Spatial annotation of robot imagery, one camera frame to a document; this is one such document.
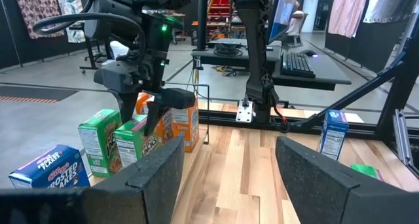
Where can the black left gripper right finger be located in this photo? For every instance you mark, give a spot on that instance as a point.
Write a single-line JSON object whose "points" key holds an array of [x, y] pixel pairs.
{"points": [[311, 178]]}

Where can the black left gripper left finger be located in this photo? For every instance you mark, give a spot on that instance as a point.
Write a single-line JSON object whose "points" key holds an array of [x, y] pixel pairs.
{"points": [[160, 171]]}

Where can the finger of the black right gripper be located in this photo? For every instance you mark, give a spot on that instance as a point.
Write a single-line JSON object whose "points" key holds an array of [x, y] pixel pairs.
{"points": [[155, 117], [126, 106]]}

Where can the orange Mini Wheats cereal box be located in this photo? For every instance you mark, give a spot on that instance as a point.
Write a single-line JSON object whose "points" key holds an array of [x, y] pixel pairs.
{"points": [[165, 125], [186, 125]]}

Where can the green Apple Jacks cereal box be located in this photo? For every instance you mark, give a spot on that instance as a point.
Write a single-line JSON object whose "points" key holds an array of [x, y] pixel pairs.
{"points": [[134, 145], [366, 170], [98, 142]]}

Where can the blue Frosted Flakes cereal box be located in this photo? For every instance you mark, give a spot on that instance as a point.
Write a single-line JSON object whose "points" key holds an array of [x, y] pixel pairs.
{"points": [[49, 168], [334, 135]]}

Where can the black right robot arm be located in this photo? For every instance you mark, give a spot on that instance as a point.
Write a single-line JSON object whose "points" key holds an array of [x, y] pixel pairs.
{"points": [[257, 53]]}

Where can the red storage bin rack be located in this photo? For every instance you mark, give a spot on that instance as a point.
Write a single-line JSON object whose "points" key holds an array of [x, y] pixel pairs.
{"points": [[219, 11]]}

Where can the pale patterned hanging cloth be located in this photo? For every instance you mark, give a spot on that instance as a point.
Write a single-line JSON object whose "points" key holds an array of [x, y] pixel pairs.
{"points": [[70, 11]]}

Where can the black floor mat striped edge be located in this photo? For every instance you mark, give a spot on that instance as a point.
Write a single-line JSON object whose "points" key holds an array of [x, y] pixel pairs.
{"points": [[32, 93]]}

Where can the silver aluminium extrusion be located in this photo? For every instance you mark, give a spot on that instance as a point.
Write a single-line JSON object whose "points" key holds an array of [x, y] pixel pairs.
{"points": [[402, 139]]}

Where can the dark grey computer desk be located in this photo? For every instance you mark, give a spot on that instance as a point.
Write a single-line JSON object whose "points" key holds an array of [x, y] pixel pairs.
{"points": [[327, 76]]}

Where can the black keyboard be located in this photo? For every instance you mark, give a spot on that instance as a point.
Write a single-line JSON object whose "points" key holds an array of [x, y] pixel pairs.
{"points": [[296, 65]]}

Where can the black computer mouse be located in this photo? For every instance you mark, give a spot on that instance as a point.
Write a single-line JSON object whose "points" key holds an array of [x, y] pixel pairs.
{"points": [[309, 52]]}

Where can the brown patterned hanging cloth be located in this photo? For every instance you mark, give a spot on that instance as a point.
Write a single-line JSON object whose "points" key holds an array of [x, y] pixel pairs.
{"points": [[36, 11]]}

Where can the black computer monitor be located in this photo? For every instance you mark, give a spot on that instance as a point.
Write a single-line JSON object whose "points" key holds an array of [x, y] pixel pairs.
{"points": [[283, 14]]}

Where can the person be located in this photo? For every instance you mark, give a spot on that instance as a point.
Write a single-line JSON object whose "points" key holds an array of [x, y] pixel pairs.
{"points": [[296, 19]]}

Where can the pink hanging cloth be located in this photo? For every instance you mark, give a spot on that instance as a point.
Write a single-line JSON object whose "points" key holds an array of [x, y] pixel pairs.
{"points": [[347, 11]]}

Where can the grey white hanging cloth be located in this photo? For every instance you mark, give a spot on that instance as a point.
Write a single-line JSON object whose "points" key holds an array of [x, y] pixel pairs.
{"points": [[389, 4]]}

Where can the black aluminium table frame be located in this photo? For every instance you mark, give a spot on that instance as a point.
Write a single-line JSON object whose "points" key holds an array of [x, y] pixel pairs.
{"points": [[360, 129]]}

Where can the silver base mounting bracket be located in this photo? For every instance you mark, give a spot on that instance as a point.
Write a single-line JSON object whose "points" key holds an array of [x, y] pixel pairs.
{"points": [[245, 111]]}

